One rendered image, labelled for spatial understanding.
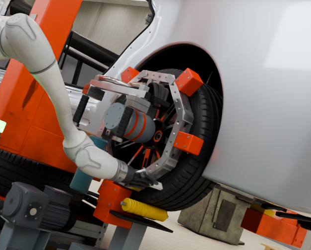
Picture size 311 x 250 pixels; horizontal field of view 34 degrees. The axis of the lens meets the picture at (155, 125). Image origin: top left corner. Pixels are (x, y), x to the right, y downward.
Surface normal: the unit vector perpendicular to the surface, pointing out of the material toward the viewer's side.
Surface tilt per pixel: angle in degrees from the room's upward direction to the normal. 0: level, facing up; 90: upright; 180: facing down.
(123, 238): 90
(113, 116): 90
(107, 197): 90
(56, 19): 90
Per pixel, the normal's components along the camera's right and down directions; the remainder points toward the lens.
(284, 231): 0.63, 0.18
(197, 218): -0.77, -0.31
